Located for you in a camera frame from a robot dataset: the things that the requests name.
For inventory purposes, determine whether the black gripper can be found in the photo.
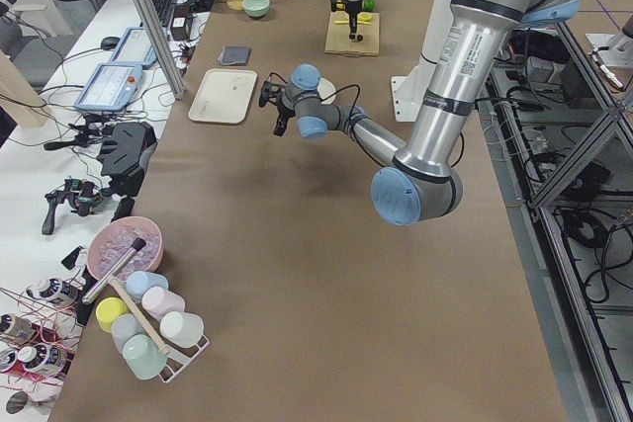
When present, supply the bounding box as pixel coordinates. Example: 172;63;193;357
273;94;296;136
344;0;363;35

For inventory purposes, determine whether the beige round plate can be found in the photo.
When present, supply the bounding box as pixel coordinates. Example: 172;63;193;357
317;77;337;104

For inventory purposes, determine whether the white rabbit tray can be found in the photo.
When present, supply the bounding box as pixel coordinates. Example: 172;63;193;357
188;68;257;125

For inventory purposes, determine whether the yellow plastic knife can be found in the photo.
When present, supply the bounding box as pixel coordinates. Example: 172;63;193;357
333;17;372;26

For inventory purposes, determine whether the wooden cutting board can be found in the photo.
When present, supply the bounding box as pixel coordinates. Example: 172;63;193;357
324;11;380;56

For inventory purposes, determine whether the grey folded cloth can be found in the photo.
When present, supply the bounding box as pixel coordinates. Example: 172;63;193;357
218;45;251;66

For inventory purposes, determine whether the mint green bowl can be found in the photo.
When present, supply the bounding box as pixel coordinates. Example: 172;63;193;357
242;0;271;19

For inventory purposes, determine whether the blue teach pendant upper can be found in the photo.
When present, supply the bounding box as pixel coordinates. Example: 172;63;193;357
110;27;157;69

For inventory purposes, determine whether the blue teach pendant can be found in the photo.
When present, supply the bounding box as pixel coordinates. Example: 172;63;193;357
74;62;143;113
110;27;157;69

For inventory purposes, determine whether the blue teach pendant lower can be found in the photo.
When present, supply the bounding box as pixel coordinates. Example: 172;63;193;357
74;62;143;113

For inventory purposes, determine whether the black keyboard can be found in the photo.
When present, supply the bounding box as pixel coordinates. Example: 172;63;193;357
151;0;174;27

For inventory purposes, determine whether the black computer mouse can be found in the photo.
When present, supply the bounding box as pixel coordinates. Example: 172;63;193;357
100;36;120;51

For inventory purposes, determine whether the pink bowl with ice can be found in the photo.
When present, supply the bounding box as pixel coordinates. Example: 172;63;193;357
87;216;163;281

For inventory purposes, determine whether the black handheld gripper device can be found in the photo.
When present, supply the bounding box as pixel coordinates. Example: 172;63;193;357
42;178;112;235

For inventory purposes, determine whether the blue cup on rack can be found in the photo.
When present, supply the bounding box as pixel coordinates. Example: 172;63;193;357
125;271;169;301

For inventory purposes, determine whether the pink cup on rack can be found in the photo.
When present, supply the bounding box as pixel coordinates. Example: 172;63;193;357
141;286;186;321

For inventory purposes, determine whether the white cup on rack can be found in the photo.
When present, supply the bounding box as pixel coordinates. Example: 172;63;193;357
159;311;204;348

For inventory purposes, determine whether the grey cup on rack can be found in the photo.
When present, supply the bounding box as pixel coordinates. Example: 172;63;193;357
111;313;144;353

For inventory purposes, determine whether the yellow cup on rack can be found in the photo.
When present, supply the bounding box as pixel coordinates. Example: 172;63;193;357
95;296;130;333

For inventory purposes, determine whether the pastel cups rack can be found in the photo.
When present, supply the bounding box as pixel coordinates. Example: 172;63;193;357
107;278;211;384

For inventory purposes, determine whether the black-tipped metal stirrer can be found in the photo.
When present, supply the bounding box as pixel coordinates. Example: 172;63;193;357
81;237;146;304

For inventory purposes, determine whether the mint cup on rack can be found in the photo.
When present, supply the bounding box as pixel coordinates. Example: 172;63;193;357
122;334;167;380

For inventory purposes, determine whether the bottle rack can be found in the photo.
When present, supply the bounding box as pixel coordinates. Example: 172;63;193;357
1;277;81;385

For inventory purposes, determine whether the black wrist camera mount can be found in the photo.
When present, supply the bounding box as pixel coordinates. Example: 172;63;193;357
258;72;287;108
329;0;346;12

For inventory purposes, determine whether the aluminium frame post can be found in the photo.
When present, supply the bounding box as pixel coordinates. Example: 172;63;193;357
133;0;185;100

